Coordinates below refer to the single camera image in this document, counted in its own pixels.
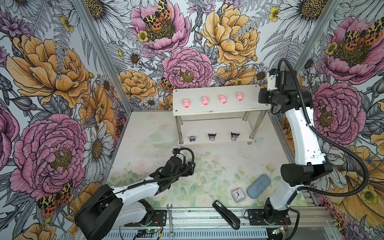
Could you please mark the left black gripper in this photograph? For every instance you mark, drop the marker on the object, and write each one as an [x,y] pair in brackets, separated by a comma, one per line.
[189,172]

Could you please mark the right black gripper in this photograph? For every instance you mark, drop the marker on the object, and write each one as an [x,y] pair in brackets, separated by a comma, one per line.
[261,95]

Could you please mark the pink toy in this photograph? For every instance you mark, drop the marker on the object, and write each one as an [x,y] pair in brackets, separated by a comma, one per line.
[186,103]
[205,101]
[240,96]
[223,99]

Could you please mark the black white kuromi toy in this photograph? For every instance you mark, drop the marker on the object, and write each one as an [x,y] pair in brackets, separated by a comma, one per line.
[212,137]

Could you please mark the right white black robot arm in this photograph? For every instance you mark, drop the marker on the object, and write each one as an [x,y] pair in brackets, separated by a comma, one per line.
[309,165]

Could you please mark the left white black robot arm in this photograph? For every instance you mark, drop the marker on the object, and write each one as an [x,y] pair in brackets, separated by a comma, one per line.
[110,208]

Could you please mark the white two-tier shelf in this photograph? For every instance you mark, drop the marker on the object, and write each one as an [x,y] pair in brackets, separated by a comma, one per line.
[243,117]

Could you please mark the silver wrench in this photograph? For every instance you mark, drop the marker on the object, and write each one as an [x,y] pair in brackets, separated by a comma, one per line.
[171,227]

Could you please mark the green circuit board left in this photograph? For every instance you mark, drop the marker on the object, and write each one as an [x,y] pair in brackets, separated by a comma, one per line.
[149,232]

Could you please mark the green circuit board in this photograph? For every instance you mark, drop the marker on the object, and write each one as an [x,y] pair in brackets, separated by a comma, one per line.
[149,232]
[277,231]

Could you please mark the small square white clock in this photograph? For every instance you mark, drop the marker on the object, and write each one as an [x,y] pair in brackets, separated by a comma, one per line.
[238,195]

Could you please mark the black stapler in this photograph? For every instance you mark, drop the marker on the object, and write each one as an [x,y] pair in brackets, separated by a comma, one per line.
[227,215]

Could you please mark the green circuit board right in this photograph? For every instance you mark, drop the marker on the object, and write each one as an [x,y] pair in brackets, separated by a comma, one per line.
[277,231]

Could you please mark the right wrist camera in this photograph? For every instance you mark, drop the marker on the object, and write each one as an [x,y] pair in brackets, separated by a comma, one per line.
[272,80]

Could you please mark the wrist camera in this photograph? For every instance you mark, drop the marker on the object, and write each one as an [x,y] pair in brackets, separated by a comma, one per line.
[272,80]
[177,153]

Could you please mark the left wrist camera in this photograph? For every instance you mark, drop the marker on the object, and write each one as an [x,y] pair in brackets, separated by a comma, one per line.
[177,153]

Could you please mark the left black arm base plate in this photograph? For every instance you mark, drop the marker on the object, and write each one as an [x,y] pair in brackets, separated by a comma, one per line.
[155,218]

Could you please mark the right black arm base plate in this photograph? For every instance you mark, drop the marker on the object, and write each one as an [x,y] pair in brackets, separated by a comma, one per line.
[258,217]

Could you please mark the aluminium front rail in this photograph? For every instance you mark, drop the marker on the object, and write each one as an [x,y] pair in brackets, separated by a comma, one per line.
[315,223]

